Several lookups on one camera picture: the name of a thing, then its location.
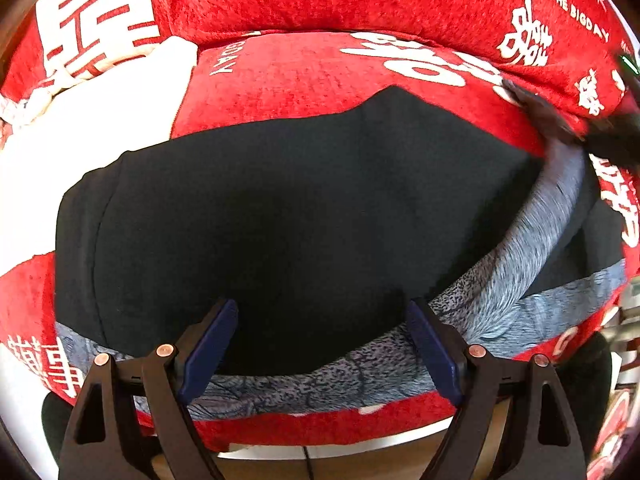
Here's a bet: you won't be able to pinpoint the red bedspread with white characters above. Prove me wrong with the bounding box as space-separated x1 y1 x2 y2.
1 32 639 450

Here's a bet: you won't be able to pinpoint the black pants with patterned waistband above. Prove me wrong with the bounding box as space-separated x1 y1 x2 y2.
54 86 626 420

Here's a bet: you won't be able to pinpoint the red quilt roll with characters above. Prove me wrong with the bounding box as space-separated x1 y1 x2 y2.
0 0 640 126

